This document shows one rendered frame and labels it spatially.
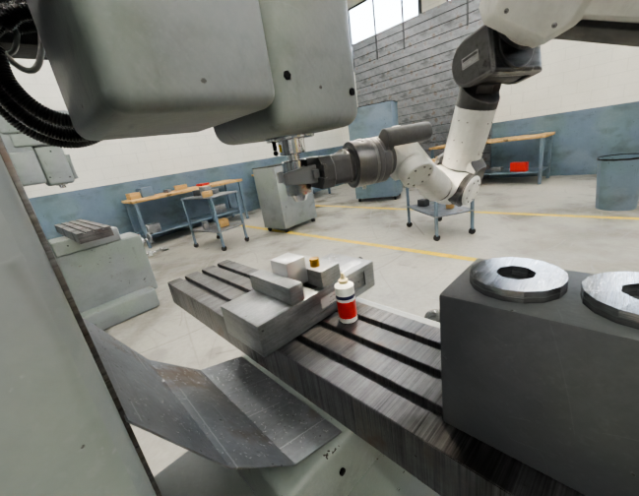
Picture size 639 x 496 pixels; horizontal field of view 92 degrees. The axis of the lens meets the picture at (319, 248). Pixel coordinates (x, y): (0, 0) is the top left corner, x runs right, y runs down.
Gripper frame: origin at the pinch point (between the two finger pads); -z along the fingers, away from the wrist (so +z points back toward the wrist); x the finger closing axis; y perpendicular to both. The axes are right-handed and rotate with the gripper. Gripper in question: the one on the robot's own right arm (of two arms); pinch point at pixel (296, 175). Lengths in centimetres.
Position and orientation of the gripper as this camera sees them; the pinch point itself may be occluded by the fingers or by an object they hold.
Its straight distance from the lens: 58.1
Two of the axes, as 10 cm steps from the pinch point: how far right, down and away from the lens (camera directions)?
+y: 1.6, 9.4, 3.1
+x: 3.3, 2.5, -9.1
